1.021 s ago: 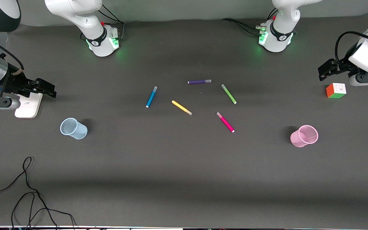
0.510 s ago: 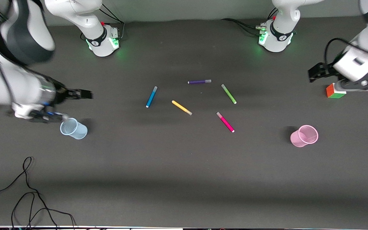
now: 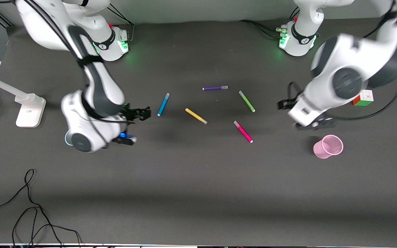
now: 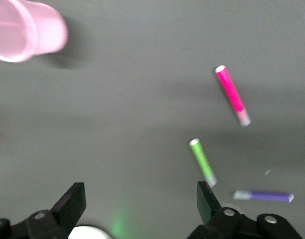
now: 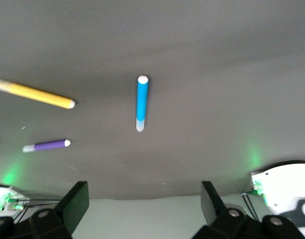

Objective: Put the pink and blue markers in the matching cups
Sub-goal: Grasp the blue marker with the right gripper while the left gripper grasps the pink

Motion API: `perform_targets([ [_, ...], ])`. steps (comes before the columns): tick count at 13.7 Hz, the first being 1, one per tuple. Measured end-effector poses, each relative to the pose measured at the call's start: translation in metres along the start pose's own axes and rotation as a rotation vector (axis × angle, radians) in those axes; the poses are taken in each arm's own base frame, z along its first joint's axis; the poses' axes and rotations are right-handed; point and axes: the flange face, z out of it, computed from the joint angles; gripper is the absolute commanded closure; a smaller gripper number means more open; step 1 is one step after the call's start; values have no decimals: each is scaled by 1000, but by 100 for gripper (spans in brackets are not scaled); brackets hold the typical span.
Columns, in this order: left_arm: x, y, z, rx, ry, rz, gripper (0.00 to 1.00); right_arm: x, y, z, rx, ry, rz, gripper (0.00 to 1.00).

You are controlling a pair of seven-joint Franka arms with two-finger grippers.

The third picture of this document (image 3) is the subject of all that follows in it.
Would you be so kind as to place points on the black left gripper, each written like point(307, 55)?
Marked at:
point(285, 103)

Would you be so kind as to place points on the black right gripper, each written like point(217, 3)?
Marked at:
point(133, 112)

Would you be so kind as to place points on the blue marker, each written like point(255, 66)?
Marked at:
point(163, 105)

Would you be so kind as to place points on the pink marker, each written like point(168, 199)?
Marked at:
point(243, 132)

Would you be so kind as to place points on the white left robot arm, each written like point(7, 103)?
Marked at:
point(346, 65)

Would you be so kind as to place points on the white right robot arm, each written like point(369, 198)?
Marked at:
point(98, 86)

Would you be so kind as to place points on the green marker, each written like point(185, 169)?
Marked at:
point(246, 101)

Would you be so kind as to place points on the yellow marker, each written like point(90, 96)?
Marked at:
point(195, 116)

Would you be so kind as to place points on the pink plastic cup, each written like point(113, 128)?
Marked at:
point(327, 148)

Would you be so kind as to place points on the purple marker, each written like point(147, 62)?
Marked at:
point(215, 88)

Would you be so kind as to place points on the blue plastic cup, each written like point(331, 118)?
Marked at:
point(67, 139)

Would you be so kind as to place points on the colourful puzzle cube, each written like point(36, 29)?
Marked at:
point(364, 98)

